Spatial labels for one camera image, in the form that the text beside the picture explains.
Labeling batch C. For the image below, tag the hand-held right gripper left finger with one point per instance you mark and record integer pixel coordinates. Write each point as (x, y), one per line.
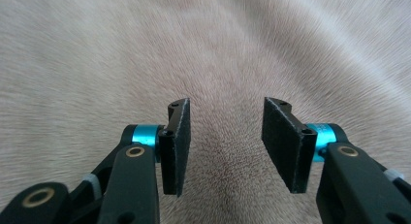
(174, 146)

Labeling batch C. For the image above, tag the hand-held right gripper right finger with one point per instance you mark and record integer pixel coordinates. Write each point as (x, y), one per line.
(287, 146)

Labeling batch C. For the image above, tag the tan terry towel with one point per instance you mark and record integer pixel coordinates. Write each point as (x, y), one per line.
(210, 49)

